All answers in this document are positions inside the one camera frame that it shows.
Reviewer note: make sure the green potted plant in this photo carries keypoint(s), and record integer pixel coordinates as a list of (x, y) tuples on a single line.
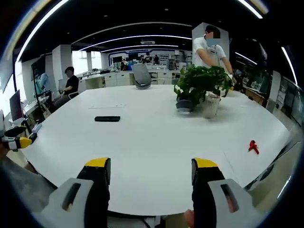
[(202, 82)]

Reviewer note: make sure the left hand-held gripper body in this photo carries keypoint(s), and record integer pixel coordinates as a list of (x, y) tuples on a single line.
[(2, 128)]

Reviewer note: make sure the white ribbed plant pot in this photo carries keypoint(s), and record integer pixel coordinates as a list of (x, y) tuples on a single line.
[(211, 104)]

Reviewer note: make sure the grey office chair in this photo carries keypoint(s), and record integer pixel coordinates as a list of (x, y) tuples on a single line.
[(142, 77)]

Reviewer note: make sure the computer monitor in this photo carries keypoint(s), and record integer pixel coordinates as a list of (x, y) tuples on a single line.
[(16, 108)]

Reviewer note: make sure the small red object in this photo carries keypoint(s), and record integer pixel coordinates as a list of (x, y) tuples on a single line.
[(253, 146)]

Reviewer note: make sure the person's right hand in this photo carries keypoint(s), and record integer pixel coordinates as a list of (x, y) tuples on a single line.
[(189, 218)]

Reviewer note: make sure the white power strip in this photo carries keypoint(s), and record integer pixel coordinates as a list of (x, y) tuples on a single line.
[(36, 127)]

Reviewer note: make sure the black remote control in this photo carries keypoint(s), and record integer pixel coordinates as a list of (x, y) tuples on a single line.
[(107, 118)]

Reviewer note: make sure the white office chair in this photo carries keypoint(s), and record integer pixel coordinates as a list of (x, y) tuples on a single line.
[(73, 94)]

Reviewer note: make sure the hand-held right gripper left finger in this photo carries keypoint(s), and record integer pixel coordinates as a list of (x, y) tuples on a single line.
[(78, 194)]

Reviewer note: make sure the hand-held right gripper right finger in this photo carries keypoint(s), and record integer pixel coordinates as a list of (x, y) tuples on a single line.
[(213, 197)]

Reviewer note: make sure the white cabinet counter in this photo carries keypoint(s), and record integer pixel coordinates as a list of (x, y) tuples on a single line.
[(114, 79)]

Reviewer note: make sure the grey plant pot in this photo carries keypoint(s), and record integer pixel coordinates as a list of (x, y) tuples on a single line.
[(184, 105)]

